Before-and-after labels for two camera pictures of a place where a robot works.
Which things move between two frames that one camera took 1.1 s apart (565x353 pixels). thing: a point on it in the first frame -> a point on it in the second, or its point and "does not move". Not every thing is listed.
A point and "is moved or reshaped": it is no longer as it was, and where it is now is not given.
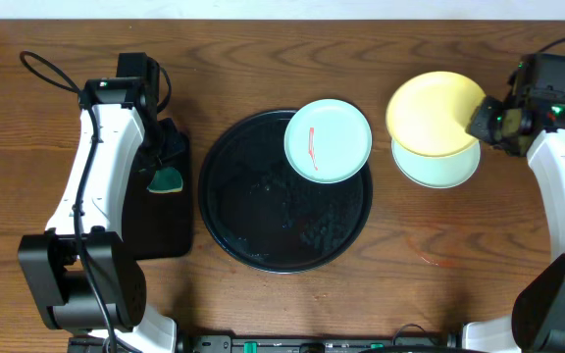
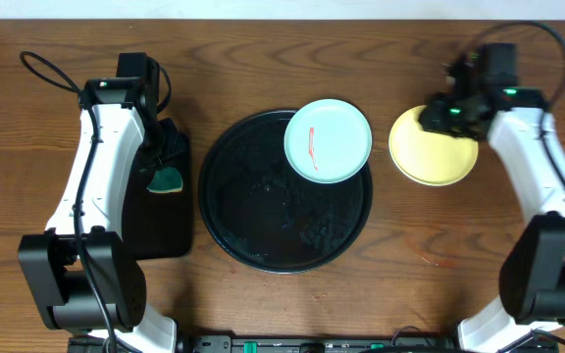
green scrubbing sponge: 166,180 does not move
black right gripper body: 487,122 -> 441,115
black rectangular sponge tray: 160,224 does not move
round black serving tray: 266,216 does not move
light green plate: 328,141 does not move
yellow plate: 429,114 is moved or reshaped
